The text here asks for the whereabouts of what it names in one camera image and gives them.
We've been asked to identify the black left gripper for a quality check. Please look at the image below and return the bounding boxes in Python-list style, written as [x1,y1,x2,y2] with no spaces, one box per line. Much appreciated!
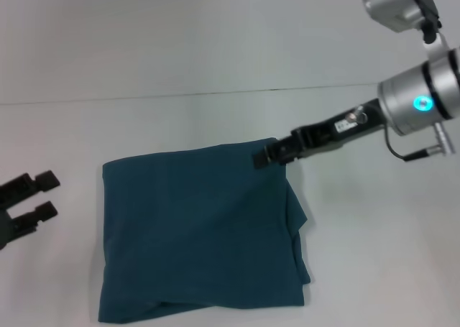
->
[0,170,61,251]

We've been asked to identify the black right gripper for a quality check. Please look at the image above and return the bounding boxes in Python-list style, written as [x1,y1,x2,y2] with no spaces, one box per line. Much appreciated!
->
[252,98,391,170]

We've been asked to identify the teal t-shirt with FREE print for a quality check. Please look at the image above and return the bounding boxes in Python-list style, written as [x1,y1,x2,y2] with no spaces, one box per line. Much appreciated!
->
[97,136,312,323]

